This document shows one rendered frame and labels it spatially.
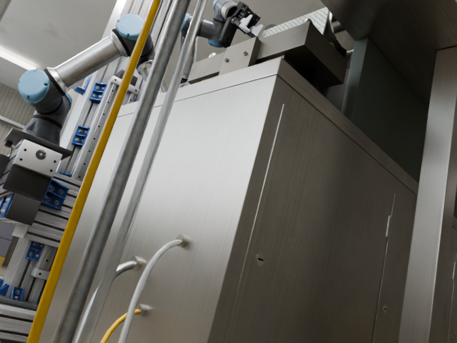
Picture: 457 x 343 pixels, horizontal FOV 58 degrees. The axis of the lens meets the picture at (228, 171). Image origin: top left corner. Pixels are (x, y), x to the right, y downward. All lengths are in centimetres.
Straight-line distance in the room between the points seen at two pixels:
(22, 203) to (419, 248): 126
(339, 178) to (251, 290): 34
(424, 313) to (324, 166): 35
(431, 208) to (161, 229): 57
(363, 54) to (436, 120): 24
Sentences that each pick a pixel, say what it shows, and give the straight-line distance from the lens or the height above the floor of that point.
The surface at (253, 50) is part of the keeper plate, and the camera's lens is 100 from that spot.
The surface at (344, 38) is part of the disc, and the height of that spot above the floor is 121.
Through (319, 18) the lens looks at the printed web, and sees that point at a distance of 128.
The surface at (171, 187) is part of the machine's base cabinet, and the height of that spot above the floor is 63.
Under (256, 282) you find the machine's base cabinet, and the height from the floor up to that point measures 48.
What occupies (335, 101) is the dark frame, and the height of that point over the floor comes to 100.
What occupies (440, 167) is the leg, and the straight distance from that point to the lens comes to 101.
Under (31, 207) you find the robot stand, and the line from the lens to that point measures 162.
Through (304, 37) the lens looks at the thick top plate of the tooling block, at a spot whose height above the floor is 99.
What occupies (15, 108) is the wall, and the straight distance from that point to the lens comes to 929.
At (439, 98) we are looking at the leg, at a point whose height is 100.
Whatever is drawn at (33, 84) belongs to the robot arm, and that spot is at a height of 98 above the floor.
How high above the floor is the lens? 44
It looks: 17 degrees up
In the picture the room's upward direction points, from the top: 15 degrees clockwise
